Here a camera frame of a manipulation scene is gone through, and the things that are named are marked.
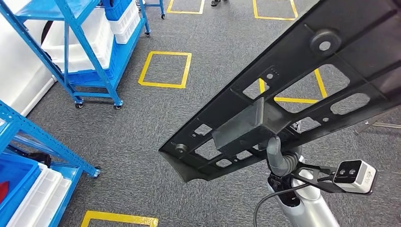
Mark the white car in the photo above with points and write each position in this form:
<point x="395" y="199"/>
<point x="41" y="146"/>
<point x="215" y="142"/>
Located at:
<point x="18" y="78"/>

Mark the blue metal shelf rack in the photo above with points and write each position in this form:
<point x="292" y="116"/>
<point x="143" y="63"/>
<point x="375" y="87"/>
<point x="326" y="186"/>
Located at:
<point x="161" y="7"/>
<point x="86" y="47"/>
<point x="47" y="141"/>

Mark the dark shoe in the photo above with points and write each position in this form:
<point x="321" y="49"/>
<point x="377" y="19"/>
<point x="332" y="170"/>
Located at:
<point x="215" y="2"/>

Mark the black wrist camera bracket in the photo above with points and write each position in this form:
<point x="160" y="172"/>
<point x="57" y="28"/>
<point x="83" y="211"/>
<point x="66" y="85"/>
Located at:
<point x="316" y="183"/>

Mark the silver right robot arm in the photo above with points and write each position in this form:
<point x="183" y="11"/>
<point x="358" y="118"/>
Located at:
<point x="310" y="210"/>

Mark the black plastic panel part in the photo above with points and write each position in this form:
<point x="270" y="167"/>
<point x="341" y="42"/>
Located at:
<point x="244" y="128"/>

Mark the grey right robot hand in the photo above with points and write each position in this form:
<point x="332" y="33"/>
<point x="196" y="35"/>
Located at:
<point x="274" y="156"/>

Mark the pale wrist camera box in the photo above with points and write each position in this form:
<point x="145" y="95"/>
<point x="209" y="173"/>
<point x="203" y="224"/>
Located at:
<point x="355" y="177"/>

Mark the yellow floor tape square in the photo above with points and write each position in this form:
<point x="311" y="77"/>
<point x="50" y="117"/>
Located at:
<point x="297" y="100"/>
<point x="184" y="12"/>
<point x="159" y="84"/>
<point x="275" y="18"/>

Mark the large white plastic bin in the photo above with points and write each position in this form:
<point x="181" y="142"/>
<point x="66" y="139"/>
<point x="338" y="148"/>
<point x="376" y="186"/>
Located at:
<point x="97" y="34"/>

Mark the red item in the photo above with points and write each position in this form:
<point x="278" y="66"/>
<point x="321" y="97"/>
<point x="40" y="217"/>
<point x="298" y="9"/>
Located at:
<point x="3" y="192"/>

